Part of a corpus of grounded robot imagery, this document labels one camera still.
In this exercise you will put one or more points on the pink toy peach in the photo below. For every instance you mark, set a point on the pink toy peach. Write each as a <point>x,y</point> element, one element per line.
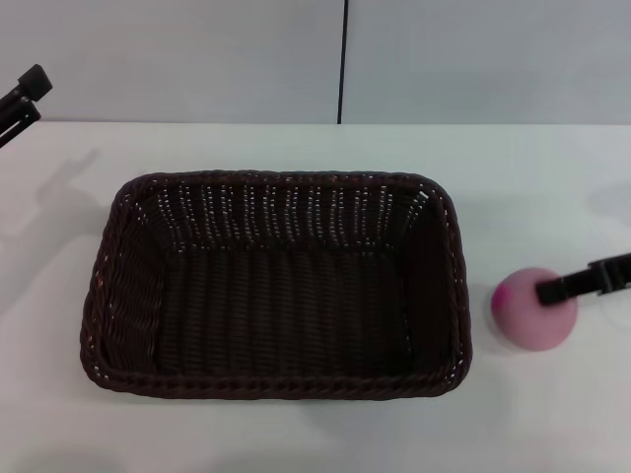
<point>530,320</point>

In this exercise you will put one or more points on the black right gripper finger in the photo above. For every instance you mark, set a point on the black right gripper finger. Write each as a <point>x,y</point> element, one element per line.
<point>567,288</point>

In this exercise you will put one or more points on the black vertical wall strip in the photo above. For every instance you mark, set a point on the black vertical wall strip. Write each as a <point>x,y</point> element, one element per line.
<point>342,61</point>

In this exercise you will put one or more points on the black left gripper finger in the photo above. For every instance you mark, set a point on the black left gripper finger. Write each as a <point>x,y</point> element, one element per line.
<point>24,118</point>
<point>34,83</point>

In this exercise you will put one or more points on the dark brown woven rectangular basket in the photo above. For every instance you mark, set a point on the dark brown woven rectangular basket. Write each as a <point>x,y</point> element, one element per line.
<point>276,295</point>

